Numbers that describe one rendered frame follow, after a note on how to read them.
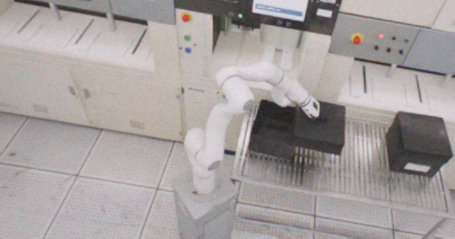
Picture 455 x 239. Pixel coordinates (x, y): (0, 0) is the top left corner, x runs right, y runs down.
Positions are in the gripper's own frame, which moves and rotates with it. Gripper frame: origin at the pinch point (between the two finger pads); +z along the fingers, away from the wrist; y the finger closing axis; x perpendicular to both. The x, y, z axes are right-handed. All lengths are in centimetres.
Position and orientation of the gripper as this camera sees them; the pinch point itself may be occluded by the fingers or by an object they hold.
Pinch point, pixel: (320, 116)
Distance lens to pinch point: 218.8
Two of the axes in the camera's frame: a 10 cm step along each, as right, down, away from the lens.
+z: 6.0, 6.1, 5.2
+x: -7.9, 3.3, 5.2
